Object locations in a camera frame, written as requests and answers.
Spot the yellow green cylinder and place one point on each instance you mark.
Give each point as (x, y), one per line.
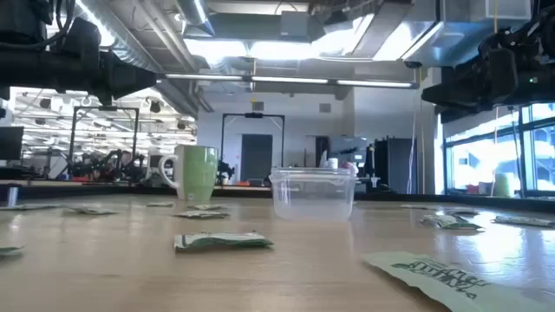
(504, 186)

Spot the dark framed window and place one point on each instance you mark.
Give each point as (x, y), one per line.
(522, 147)

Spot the grey wall vent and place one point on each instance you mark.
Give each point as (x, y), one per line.
(258, 106)
(324, 108)

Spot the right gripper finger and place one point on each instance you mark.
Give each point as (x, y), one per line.
(468, 116)
(464, 93)

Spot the small red box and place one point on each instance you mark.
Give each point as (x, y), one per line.
(472, 189)

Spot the small orange object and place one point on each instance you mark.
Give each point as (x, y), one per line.
(243, 183)

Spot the hanging linear light fixture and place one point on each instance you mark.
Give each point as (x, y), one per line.
(288, 79)

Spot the black dome security camera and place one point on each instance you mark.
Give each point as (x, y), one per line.
(413, 64)

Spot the dark green bordered tea packet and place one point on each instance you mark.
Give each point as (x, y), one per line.
(201, 214)
(8, 251)
(221, 242)
(208, 206)
(448, 222)

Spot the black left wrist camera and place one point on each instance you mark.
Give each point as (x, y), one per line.
(82, 41)

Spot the grey ceiling box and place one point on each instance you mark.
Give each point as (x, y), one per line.
(295, 24)

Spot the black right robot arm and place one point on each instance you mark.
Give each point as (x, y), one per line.
(539, 91)

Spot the wooden background table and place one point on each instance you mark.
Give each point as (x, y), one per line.
(243, 188)

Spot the black gantry frame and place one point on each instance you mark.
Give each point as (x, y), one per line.
(106, 108)
(253, 115)

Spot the black tall cabinet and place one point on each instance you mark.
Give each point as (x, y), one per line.
(399, 167)

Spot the rectangular silver air duct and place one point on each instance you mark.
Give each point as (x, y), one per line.
(390, 34)

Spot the light green tea packet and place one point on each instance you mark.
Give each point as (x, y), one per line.
(459, 212)
(451, 281)
(160, 204)
(524, 221)
(26, 207)
(93, 211)

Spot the small pink white object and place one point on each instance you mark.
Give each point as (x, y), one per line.
(349, 165)

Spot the round silver ventilation duct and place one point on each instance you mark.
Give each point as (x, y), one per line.
(195, 15)

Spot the small white bottle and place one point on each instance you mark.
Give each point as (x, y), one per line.
(332, 163)

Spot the black computer monitor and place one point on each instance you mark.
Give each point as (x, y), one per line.
(11, 143)

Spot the clear plastic container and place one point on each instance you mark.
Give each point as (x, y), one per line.
(312, 203)

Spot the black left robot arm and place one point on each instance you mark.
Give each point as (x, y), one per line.
(26, 69)

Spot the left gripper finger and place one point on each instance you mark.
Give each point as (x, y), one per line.
(130, 80)

